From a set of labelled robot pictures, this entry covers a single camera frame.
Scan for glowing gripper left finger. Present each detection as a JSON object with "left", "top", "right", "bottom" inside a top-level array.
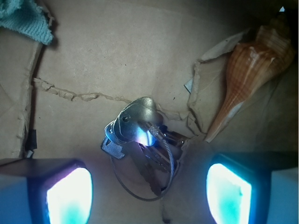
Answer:
[{"left": 0, "top": 158, "right": 93, "bottom": 224}]

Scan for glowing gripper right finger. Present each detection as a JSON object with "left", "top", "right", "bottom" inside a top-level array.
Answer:
[{"left": 206, "top": 153, "right": 299, "bottom": 224}]

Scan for silver keys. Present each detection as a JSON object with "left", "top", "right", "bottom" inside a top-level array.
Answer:
[{"left": 101, "top": 97, "right": 188, "bottom": 202}]

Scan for brown paper bag bin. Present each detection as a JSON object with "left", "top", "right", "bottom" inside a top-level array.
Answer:
[{"left": 0, "top": 0, "right": 299, "bottom": 224}]

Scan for orange conch seashell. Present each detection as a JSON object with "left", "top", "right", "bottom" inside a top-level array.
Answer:
[{"left": 205, "top": 15, "right": 295, "bottom": 142}]

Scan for teal cloth rag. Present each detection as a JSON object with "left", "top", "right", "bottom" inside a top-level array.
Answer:
[{"left": 0, "top": 0, "right": 54, "bottom": 45}]

